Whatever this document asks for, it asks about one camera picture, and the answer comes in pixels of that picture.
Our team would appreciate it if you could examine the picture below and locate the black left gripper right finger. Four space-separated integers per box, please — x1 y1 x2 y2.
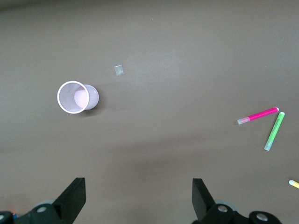
192 178 284 224

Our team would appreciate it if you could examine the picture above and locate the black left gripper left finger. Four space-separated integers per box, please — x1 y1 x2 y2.
0 177 87 224

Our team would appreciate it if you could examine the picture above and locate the pink marker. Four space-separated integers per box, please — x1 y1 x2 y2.
237 106 280 126

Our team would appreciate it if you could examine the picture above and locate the green marker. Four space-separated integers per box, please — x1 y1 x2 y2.
263 112 285 151

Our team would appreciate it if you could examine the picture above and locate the pink plastic cup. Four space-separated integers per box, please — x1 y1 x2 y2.
57 80 100 115

